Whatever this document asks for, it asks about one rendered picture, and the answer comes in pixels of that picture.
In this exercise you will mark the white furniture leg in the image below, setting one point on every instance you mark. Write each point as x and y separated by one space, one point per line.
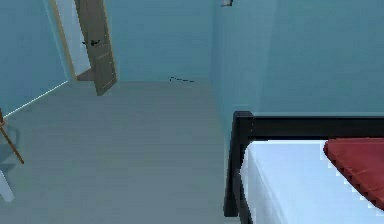
6 190

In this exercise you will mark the black framed white bed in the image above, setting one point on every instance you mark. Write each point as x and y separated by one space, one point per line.
293 180

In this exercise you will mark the brown wooden stand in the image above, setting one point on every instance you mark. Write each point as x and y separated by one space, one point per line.
9 140

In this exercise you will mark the brown wooden room door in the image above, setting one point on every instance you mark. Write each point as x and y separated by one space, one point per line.
99 56

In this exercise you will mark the red pillow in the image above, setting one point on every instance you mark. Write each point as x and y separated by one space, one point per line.
360 161

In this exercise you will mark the small framed wall picture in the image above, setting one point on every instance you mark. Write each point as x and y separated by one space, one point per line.
227 2

